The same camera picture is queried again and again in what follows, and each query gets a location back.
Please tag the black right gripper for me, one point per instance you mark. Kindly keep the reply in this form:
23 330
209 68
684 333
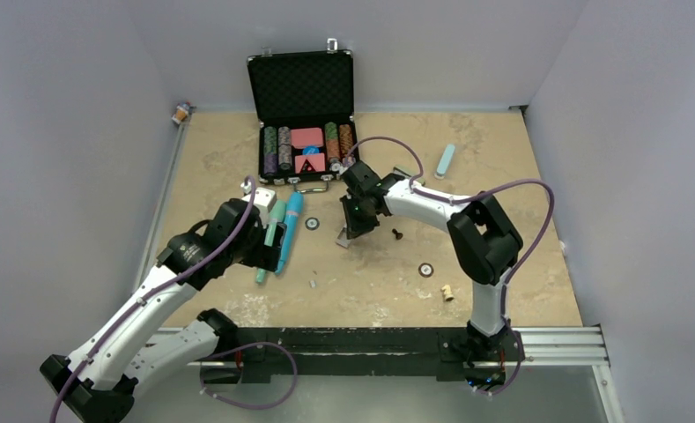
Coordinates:
354 226

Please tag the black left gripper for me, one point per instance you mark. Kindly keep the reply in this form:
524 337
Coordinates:
269 256

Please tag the red white staple box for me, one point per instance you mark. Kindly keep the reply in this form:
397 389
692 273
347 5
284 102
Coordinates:
342 240

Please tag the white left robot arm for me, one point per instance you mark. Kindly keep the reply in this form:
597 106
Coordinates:
101 380

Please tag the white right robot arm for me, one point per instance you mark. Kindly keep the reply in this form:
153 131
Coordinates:
484 239

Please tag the dark chess pawn right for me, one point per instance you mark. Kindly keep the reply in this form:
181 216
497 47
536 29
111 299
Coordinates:
398 235

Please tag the green marker pen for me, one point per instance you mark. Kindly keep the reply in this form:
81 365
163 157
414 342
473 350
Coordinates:
277 215

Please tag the dark blue poker chip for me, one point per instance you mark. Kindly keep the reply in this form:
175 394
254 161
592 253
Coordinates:
312 223

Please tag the blue marker pen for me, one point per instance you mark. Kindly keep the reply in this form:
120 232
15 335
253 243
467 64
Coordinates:
292 212

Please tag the brown poker chip bottom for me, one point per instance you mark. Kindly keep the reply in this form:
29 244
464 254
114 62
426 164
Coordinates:
425 270

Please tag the light wooden chess piece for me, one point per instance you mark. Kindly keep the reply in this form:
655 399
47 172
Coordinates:
447 293

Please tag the black poker chip case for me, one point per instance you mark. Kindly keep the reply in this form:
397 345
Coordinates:
304 104

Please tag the small bottle in corner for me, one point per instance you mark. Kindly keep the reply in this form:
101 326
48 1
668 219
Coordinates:
182 112

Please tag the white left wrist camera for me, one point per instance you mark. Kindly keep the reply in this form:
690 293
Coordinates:
264 200

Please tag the black table frame rail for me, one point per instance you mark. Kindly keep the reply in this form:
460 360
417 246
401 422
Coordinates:
446 354

